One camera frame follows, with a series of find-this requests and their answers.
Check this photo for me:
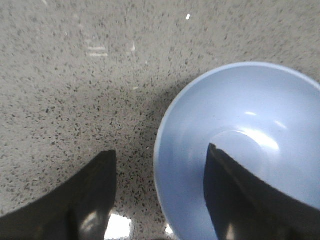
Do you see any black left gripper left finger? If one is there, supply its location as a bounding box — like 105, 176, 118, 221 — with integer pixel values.
0, 150, 117, 240

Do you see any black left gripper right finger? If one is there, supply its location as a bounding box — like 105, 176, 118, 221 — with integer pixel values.
203, 143, 320, 240

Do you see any light blue bowl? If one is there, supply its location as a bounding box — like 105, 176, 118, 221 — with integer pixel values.
153, 62, 320, 240

